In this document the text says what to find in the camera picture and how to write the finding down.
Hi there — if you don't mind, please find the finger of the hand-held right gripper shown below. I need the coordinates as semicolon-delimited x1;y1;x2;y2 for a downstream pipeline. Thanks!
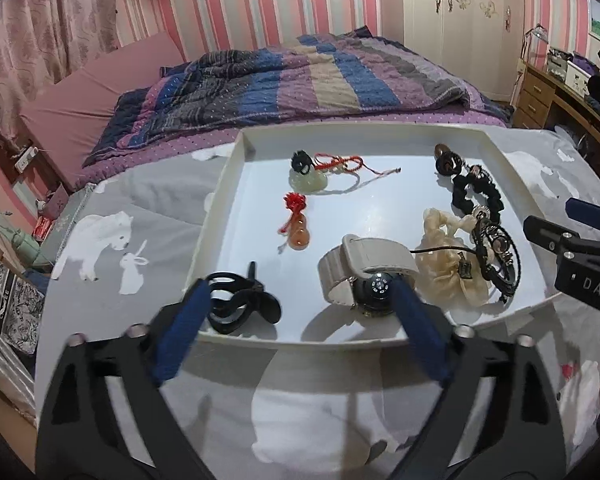
523;215;585;262
565;197;600;235

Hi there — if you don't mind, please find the cream scrunchie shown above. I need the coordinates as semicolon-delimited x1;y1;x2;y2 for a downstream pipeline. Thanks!
414;208;492;307

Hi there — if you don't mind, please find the orange gourd pendant red knot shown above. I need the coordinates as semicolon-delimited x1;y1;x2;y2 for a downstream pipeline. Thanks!
278;191;312;252

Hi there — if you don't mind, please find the purple dotted bed sheet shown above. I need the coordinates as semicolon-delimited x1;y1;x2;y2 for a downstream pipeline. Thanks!
81;109;512;187

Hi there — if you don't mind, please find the pink patterned curtain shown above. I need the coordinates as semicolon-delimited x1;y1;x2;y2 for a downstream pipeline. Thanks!
0;0;122;157

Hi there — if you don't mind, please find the brown bead bracelet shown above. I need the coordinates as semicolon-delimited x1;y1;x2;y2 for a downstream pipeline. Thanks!
433;143;464;177

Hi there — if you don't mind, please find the desk lamp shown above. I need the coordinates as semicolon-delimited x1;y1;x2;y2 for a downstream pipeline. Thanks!
522;24;549;59

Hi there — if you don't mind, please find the silver foil sheet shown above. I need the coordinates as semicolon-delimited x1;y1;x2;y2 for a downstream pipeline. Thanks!
0;310;37;422

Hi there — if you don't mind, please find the red string bracelet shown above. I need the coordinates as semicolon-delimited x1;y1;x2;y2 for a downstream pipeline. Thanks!
313;152;402;182

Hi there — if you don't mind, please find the black hair claw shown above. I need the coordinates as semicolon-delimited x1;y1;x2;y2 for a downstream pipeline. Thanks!
204;261;283;336

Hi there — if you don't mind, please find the striped quilt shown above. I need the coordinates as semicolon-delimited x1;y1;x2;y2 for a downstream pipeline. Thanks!
82;25;482;168

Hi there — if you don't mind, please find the black scrunchie with beads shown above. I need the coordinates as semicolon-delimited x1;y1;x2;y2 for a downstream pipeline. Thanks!
451;164;504;224

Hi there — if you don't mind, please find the white wardrobe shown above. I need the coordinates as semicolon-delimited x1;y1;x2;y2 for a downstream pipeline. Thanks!
400;0;527;104

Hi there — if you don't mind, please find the black white floral box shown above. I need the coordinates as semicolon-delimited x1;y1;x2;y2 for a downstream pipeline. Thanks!
0;247;47;357

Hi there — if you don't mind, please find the white tray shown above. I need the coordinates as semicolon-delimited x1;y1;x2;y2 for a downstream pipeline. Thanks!
182;122;577;349

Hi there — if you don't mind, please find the black cord necklace with pendant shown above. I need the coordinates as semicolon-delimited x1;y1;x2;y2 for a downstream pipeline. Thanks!
410;243;477;281

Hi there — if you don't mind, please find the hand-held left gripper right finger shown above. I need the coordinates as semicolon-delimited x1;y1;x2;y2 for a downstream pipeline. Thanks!
387;277;566;480

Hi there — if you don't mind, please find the pale green bottle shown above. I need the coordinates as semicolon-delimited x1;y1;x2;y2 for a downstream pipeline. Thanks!
9;229;42;262

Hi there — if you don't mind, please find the white storage box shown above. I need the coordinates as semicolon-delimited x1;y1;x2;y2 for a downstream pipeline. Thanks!
564;61;600;94

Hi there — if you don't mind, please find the wooden desk with drawers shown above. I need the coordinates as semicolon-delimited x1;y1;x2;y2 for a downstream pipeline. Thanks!
511;61;600;178

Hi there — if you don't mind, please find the white power strip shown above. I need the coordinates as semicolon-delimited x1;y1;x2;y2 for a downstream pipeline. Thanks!
13;145;38;172

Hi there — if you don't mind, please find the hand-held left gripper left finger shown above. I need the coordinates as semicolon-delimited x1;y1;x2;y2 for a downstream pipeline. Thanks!
36;280;216;480

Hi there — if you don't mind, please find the grey green fabric bag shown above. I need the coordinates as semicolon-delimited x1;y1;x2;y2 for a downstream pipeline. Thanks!
31;184;97;267

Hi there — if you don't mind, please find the pink mattress pad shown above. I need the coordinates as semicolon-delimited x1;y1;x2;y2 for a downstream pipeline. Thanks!
20;31;187;192

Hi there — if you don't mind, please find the watch with white strap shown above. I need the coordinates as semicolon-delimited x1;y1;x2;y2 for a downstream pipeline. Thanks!
317;233;420;318

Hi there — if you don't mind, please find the black leather bracelet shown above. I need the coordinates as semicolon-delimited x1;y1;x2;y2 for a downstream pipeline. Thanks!
471;216;522;304

